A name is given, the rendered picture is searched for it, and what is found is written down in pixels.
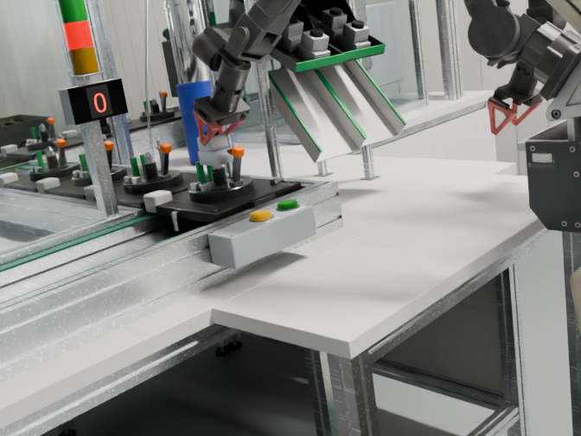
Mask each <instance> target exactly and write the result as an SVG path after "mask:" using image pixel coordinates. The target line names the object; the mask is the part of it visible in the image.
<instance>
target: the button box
mask: <svg viewBox="0 0 581 436"><path fill-rule="evenodd" d="M269 210H270V211H271V215H272V217H271V218H269V219H266V220H262V221H252V220H251V217H249V218H246V219H244V220H242V221H238V222H236V223H234V224H232V225H229V226H227V227H224V228H221V229H218V230H216V231H213V232H210V233H209V234H208V235H207V237H208V242H209V246H210V252H211V256H212V261H213V264H214V265H217V266H225V267H229V268H233V269H239V268H241V267H243V266H246V265H248V264H250V263H253V262H254V261H256V260H260V259H262V258H264V257H265V256H268V255H270V254H272V253H275V252H277V251H279V250H281V249H284V248H286V247H288V246H290V245H293V244H295V243H297V242H299V241H301V240H304V239H306V238H309V237H310V236H312V235H314V234H316V223H315V216H314V210H313V206H312V205H309V204H302V203H298V206H297V207H296V208H292V209H287V210H279V209H278V207H275V208H271V209H269Z"/></svg>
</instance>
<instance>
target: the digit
mask: <svg viewBox="0 0 581 436"><path fill-rule="evenodd" d="M86 94H87V98H88V103H89V106H90V111H91V114H92V119H95V118H98V117H102V116H105V115H110V114H113V113H112V105H111V101H110V97H109V93H108V88H107V84H104V85H100V86H95V87H88V88H86Z"/></svg>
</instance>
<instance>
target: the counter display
mask: <svg viewBox="0 0 581 436"><path fill-rule="evenodd" d="M104 84H107V88H108V93H109V97H110V101H111V105H112V113H113V114H110V115H105V116H102V117H98V118H95V119H92V114H91V111H90V106H89V103H88V98H87V94H86V88H88V87H95V86H100V85H104ZM67 91H68V96H69V99H70V103H71V107H72V111H73V118H74V123H75V125H80V124H84V123H88V122H92V121H95V120H99V119H105V118H110V117H113V116H117V115H120V114H124V113H127V112H128V108H127V104H126V99H125V91H124V88H123V83H122V79H121V78H120V79H116V80H108V81H104V82H100V83H95V84H91V85H86V86H82V87H74V88H69V89H67Z"/></svg>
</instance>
